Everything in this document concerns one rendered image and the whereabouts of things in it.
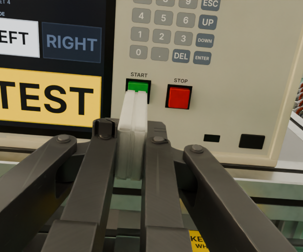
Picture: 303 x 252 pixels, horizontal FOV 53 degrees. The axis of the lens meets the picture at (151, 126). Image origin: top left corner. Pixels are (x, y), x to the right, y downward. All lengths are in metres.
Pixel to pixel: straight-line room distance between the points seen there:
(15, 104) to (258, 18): 0.23
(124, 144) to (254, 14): 0.18
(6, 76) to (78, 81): 0.06
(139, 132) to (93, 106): 0.14
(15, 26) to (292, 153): 0.31
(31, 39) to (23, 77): 0.03
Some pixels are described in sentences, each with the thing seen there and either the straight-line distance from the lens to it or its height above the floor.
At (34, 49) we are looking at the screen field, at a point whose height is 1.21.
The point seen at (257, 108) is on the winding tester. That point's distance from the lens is 0.30.
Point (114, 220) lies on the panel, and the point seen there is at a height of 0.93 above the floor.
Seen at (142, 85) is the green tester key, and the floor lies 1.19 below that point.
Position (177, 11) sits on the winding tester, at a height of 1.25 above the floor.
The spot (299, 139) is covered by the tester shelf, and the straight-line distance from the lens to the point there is 0.43.
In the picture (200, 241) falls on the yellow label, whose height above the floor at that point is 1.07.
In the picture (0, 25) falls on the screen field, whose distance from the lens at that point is 0.29.
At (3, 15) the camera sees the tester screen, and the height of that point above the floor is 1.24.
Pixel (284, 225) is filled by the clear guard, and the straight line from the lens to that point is 0.35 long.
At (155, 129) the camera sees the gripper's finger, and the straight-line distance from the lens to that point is 0.17.
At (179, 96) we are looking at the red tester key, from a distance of 0.28.
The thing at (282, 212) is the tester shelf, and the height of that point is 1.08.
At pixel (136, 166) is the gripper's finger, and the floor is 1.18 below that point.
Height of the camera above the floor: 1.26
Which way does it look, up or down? 22 degrees down
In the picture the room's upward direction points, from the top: 6 degrees clockwise
